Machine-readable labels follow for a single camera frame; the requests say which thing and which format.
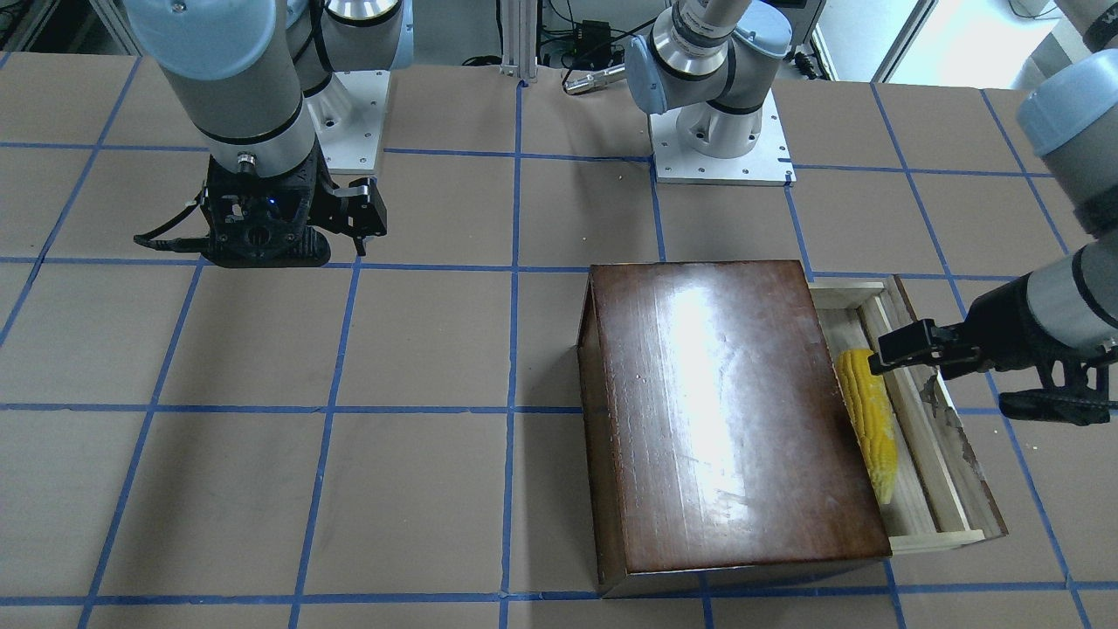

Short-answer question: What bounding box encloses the yellow corn cob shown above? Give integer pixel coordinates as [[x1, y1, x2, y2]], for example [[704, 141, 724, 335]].
[[835, 347, 899, 506]]

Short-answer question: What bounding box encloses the black power adapter box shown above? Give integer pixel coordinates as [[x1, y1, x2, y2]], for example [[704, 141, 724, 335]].
[[572, 19, 612, 53]]

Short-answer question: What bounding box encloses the dark wooden drawer cabinet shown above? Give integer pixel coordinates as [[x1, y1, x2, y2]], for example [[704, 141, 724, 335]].
[[576, 261, 892, 598]]

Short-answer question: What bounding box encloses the silver metal cylinder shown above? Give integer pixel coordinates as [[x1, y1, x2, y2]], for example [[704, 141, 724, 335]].
[[562, 64, 626, 96]]

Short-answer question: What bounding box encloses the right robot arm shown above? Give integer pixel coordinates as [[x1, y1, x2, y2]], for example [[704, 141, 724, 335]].
[[125, 1, 414, 268]]

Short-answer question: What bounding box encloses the aluminium frame post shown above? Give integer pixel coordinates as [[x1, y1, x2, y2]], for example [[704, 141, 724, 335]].
[[498, 1, 539, 86]]

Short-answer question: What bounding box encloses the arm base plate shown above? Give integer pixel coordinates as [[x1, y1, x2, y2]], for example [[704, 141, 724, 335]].
[[307, 69, 391, 177], [648, 90, 797, 185]]

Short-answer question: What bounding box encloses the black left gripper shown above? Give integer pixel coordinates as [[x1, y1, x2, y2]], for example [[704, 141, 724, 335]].
[[869, 273, 1115, 426]]

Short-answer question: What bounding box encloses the light wooden drawer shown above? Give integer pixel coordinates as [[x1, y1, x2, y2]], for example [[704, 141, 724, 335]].
[[808, 276, 1010, 555]]

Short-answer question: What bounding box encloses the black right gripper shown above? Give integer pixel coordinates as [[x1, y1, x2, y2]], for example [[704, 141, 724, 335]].
[[201, 144, 388, 268]]

